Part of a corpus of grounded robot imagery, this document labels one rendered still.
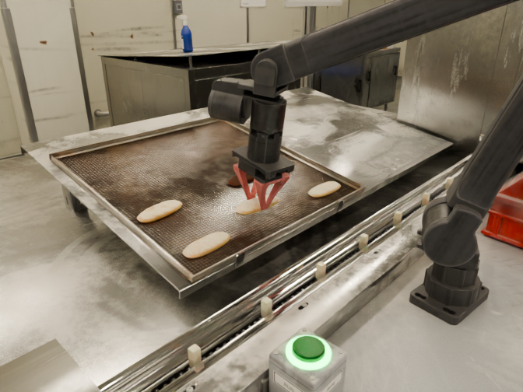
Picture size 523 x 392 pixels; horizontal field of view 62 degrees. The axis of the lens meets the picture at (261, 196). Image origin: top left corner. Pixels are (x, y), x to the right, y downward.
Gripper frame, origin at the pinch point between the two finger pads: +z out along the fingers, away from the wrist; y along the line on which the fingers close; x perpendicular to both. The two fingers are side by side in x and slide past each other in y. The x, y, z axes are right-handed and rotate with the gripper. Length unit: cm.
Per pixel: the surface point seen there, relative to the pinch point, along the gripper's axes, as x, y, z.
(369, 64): 367, -237, 63
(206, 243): -12.2, 1.4, 4.0
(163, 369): -29.4, 17.1, 7.4
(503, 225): 44, 29, 4
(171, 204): -11.3, -11.9, 3.7
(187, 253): -16.2, 1.8, 4.3
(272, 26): 358, -390, 52
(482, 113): 85, 2, -4
